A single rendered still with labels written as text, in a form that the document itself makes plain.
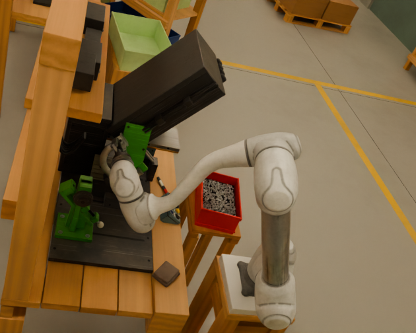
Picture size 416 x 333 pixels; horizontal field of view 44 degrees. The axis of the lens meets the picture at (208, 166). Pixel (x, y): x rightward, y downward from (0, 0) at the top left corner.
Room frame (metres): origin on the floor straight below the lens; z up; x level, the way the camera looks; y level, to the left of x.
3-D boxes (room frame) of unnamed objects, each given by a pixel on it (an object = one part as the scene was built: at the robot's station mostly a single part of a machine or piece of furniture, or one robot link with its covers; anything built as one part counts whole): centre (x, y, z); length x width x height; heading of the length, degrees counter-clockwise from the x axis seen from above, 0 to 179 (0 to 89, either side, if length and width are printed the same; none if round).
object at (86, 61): (1.54, 0.53, 1.59); 0.15 x 0.07 x 0.07; 21
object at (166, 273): (1.45, -0.02, 0.91); 0.10 x 0.08 x 0.03; 162
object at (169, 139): (2.00, 0.36, 1.11); 0.39 x 0.16 x 0.03; 111
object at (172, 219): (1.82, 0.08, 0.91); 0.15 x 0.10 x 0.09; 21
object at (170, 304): (1.99, 0.17, 0.82); 1.50 x 0.14 x 0.15; 21
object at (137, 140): (1.84, 0.34, 1.17); 0.13 x 0.12 x 0.20; 21
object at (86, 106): (1.79, 0.67, 1.52); 0.90 x 0.25 x 0.04; 21
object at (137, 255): (1.89, 0.43, 0.89); 1.10 x 0.42 x 0.02; 21
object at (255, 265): (1.63, -0.42, 1.05); 0.18 x 0.16 x 0.22; 12
